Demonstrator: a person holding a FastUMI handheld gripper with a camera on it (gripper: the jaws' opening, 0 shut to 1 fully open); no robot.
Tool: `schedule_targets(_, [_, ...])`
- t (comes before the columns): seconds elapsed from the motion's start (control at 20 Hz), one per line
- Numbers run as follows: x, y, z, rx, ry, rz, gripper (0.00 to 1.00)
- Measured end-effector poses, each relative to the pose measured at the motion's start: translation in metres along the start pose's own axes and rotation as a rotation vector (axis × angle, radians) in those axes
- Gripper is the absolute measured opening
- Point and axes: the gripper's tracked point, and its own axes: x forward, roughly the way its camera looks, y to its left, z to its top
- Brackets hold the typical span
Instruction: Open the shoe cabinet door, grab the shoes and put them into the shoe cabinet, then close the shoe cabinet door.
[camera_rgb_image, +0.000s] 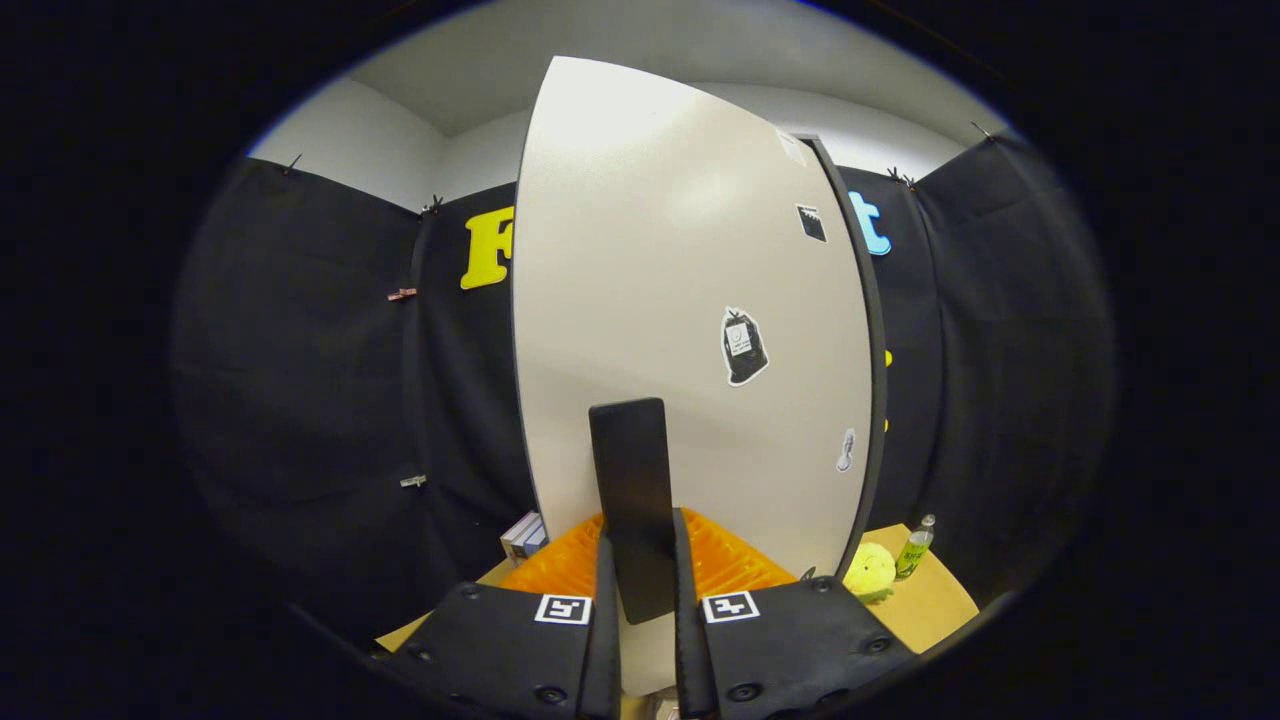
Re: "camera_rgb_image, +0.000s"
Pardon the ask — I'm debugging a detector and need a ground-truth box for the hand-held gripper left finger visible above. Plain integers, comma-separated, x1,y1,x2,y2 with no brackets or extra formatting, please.
375,508,623,720

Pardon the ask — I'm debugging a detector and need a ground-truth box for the dark grey shoe cabinet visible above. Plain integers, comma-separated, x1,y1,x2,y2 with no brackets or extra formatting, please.
795,133,891,581

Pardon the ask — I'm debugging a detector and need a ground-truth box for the yellow plush toy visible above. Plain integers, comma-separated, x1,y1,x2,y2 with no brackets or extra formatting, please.
842,542,898,603

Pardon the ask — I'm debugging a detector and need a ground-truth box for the black backdrop cloth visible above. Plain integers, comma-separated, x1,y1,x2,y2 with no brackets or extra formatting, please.
172,135,1116,641

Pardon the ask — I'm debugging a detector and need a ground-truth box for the beige book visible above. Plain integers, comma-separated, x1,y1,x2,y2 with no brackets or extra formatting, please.
500,511,541,561

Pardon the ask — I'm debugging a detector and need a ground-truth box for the green drink bottle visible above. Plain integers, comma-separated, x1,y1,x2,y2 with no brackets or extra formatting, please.
895,514,938,581

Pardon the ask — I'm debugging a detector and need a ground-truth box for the black door handle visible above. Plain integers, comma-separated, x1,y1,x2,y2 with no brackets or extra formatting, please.
588,397,679,626

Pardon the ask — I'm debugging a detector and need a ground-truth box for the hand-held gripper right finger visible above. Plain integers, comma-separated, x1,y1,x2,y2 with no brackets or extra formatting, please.
672,507,916,720

